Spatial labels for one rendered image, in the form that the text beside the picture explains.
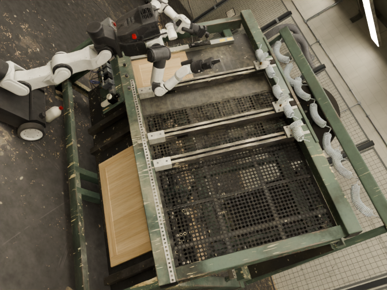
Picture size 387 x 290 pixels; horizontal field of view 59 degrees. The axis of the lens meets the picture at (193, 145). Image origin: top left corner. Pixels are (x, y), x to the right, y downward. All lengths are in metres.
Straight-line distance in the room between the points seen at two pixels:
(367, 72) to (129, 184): 6.54
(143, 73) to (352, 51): 6.51
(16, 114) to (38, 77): 0.33
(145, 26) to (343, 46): 7.01
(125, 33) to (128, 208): 1.31
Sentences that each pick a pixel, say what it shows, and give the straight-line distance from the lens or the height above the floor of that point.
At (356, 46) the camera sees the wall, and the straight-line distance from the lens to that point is 8.97.
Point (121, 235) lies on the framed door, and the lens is 2.79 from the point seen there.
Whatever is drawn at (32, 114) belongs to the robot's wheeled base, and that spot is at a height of 0.19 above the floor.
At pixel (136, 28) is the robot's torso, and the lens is 2.51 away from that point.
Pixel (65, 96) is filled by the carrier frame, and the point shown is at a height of 0.14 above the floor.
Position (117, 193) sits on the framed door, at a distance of 2.91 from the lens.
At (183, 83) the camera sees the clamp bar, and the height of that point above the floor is 1.24.
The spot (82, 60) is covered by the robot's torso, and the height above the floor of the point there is 0.79.
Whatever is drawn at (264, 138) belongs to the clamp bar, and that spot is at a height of 1.64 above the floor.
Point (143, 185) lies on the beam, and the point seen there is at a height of 0.82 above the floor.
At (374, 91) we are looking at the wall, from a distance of 8.11.
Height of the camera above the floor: 2.04
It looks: 20 degrees down
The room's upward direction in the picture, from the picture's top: 62 degrees clockwise
